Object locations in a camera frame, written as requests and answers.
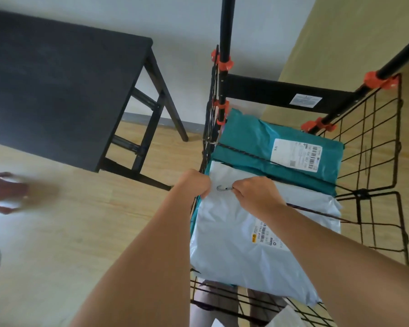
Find person's left forearm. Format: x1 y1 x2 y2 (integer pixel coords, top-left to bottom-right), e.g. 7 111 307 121
70 182 205 327

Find person's left hand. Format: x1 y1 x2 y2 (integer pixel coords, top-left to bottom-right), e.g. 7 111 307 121
175 169 212 200

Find person's beige trousers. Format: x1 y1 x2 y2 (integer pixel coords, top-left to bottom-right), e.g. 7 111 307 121
190 281 307 327

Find white poly mailer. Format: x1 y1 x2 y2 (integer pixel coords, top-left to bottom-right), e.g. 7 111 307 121
190 161 343 307

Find red-brown plastic stool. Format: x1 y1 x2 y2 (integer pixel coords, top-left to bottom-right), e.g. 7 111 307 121
0 172 31 215

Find beige cabinet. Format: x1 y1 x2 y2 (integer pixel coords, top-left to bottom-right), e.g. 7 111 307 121
260 0 409 133

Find plain teal package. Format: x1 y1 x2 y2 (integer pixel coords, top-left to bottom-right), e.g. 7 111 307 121
211 108 345 197

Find black low metal table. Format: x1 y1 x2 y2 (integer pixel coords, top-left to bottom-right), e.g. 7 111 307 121
0 7 190 192

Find bungee cord with hook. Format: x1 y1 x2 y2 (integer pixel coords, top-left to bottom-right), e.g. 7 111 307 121
211 142 360 225

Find person's right forearm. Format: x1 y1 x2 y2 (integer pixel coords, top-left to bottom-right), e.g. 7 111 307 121
265 204 409 327

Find person's right hand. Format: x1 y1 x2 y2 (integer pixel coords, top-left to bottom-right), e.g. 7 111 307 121
231 176 288 222

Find black wire mesh cart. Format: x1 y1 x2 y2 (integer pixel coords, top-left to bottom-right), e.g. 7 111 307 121
190 0 409 327

